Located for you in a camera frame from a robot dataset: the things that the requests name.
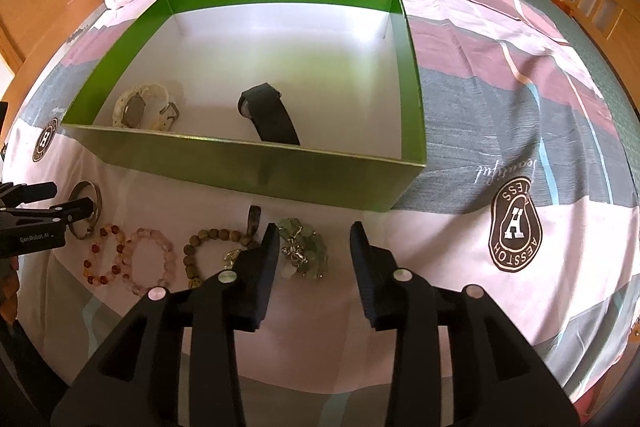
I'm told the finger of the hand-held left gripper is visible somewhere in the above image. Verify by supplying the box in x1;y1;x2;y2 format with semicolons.
0;197;98;228
0;181;58;208

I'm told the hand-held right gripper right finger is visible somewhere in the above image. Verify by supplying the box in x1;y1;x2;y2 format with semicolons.
349;221;583;427

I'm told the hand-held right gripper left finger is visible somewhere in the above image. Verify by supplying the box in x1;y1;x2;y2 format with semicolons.
52;223;281;427

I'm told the silver metal bangle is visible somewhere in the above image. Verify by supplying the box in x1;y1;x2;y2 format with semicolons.
67;181;103;240

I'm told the red orange bead bracelet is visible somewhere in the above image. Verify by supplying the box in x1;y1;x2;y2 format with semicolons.
82;223;126;288

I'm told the pale green bead bracelet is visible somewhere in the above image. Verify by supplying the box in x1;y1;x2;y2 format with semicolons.
276;217;332;283

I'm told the brown bead bracelet with tassel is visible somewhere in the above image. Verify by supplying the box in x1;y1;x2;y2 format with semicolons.
182;205;263;290

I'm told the pink bead bracelet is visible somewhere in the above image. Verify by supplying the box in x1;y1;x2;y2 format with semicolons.
117;228;178;298

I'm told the black wristwatch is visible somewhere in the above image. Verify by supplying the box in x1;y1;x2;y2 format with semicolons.
237;83;301;146

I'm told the green cardboard box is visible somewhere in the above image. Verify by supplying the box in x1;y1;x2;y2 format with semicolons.
60;0;428;212

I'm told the person's left hand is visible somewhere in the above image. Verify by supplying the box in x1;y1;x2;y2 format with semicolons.
0;254;21;323

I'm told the wooden footboard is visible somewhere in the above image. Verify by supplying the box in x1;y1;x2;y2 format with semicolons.
552;0;640;108

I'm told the cream bangle bracelet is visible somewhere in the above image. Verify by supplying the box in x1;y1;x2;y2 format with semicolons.
112;84;181;130

